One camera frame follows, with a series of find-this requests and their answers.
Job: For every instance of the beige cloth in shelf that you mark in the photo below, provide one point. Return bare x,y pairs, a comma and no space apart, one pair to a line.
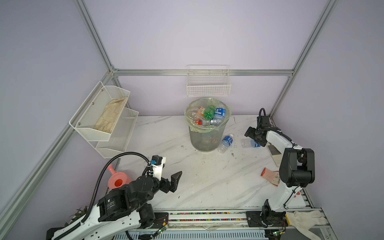
110,115

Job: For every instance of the blue label bottle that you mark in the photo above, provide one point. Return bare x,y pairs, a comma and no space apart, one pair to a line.
218,117
249,143
225,143

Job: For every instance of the red coated glove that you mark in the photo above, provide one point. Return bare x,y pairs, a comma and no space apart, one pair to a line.
272,177

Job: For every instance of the white cotton glove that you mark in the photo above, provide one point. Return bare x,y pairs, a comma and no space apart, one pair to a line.
303,221

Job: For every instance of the pink watering can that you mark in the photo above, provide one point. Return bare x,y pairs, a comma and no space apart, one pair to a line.
117,179

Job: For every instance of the potted green plant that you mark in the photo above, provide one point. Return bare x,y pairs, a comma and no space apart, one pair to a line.
77,215

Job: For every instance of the green soda bottle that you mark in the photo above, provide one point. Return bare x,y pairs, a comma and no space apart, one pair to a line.
209,112

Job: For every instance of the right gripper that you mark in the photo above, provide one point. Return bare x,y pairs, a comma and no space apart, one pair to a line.
250,132

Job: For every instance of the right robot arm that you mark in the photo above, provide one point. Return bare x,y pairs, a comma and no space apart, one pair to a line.
296,171

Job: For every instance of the green plastic bin liner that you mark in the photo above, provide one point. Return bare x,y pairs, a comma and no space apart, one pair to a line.
203,103

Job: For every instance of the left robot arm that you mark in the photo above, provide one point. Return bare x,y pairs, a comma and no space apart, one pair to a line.
124,208

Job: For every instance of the grey white work glove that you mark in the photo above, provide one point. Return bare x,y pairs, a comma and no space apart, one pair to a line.
276,155

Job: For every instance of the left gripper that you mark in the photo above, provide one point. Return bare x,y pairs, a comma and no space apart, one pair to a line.
166,187

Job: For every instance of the grey mesh waste bin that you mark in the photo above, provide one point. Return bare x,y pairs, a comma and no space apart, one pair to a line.
207,142

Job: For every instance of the white mesh two-tier shelf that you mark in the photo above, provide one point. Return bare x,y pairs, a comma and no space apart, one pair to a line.
84,120

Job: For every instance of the white wire wall basket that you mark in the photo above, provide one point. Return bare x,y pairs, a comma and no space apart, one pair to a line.
208,81

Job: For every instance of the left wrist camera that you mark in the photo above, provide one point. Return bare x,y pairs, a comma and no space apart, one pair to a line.
156,167

